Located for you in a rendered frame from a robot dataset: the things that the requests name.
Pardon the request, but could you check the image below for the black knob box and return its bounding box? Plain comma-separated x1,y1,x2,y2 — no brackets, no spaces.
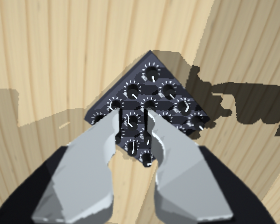
84,50,210,168

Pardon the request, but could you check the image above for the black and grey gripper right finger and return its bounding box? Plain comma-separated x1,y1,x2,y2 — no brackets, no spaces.
144,108,276,224

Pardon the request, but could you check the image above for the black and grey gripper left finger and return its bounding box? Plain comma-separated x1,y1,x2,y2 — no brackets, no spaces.
0,108,122,224

